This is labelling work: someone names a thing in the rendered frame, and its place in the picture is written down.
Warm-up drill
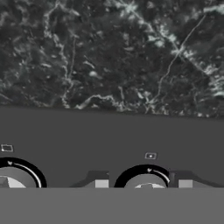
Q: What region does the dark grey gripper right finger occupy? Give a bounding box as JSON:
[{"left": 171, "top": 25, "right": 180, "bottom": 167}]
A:
[{"left": 169, "top": 170, "right": 224, "bottom": 189}]

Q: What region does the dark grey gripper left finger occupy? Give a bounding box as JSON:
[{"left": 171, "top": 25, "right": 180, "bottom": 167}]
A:
[{"left": 69, "top": 170, "right": 110, "bottom": 189}]

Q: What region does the grey stove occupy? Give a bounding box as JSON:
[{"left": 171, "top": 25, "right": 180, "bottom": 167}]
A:
[{"left": 0, "top": 105, "right": 224, "bottom": 189}]

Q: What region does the black ringed grey stove knob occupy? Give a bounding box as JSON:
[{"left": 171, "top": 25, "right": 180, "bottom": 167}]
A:
[
  {"left": 113, "top": 164, "right": 172, "bottom": 189},
  {"left": 0, "top": 157, "right": 48, "bottom": 189}
]

